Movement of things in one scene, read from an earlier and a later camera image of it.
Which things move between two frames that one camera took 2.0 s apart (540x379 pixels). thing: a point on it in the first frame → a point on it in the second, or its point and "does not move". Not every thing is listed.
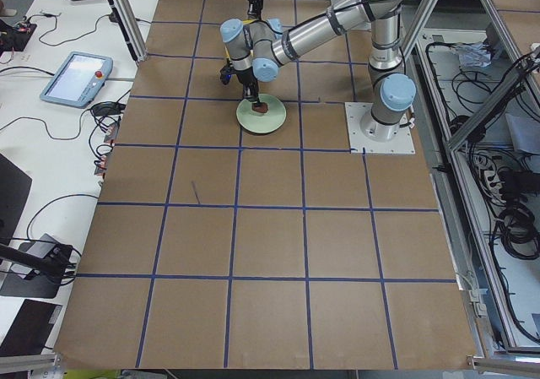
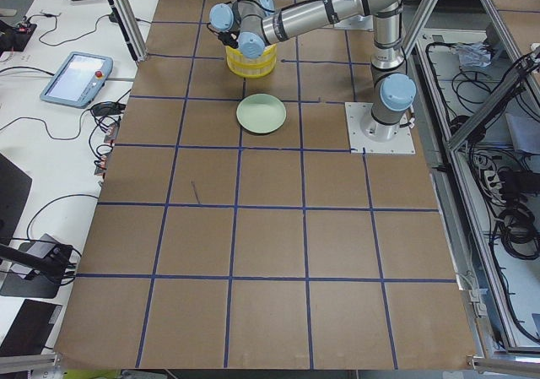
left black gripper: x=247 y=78 → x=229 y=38
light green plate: x=261 y=122 does not move
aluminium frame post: x=125 y=14 does not move
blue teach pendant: x=79 y=78 does not move
